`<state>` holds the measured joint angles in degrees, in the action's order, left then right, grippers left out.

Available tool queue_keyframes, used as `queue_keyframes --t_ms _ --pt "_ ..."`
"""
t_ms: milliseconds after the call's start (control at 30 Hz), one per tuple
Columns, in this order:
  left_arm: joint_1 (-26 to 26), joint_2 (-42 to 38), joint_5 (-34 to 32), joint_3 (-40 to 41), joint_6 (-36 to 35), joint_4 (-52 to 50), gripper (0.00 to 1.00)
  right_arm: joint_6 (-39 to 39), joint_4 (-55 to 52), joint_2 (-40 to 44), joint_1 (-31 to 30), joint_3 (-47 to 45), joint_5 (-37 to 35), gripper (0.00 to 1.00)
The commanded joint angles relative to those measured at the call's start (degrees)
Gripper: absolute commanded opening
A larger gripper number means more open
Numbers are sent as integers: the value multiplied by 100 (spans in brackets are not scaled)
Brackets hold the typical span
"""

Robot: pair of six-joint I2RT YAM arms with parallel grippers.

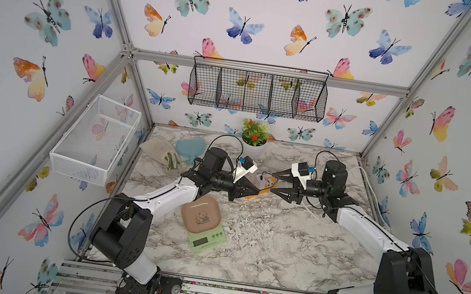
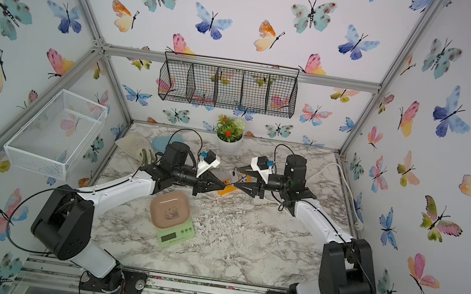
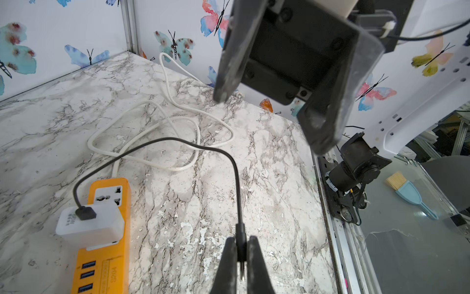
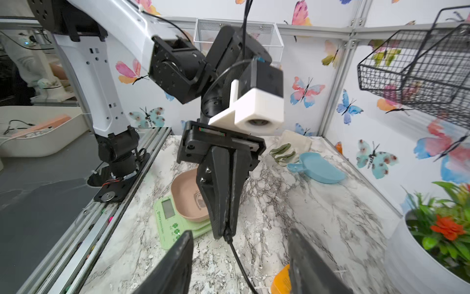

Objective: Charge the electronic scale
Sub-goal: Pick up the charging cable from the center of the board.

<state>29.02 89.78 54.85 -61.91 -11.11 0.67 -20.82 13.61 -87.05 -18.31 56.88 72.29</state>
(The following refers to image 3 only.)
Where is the grey chair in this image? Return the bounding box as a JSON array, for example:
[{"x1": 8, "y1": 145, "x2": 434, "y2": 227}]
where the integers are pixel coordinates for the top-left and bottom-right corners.
[{"x1": 422, "y1": 156, "x2": 470, "y2": 211}]

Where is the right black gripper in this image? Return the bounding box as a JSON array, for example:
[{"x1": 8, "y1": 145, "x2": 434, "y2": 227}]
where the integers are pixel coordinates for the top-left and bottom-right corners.
[{"x1": 213, "y1": 0, "x2": 385, "y2": 154}]

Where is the blue hand brush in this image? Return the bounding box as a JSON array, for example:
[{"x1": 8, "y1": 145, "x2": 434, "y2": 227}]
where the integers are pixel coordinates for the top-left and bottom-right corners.
[{"x1": 386, "y1": 171, "x2": 439, "y2": 220}]

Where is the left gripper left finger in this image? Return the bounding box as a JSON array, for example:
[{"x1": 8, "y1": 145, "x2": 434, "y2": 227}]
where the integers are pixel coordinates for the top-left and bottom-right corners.
[{"x1": 209, "y1": 237, "x2": 237, "y2": 294}]

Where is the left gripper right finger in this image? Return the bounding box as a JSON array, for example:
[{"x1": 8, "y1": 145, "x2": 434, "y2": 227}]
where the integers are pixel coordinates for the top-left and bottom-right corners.
[{"x1": 247, "y1": 236, "x2": 275, "y2": 294}]

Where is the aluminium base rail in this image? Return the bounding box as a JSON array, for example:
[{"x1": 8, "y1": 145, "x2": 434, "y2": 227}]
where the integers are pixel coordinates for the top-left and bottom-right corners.
[{"x1": 312, "y1": 154, "x2": 382, "y2": 294}]

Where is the orange power strip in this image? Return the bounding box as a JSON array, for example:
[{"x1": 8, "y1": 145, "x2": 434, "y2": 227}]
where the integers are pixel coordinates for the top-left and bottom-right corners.
[{"x1": 71, "y1": 178, "x2": 131, "y2": 294}]

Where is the white charger adapter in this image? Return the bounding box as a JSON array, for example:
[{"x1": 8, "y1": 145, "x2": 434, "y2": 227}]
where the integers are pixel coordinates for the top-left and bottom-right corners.
[{"x1": 56, "y1": 203, "x2": 125, "y2": 248}]

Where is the black usb cable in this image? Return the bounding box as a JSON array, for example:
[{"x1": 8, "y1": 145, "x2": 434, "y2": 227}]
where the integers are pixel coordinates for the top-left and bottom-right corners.
[{"x1": 72, "y1": 136, "x2": 247, "y2": 282}]

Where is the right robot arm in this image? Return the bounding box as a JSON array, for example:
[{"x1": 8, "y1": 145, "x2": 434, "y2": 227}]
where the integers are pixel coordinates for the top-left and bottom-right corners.
[{"x1": 214, "y1": 1, "x2": 470, "y2": 224}]

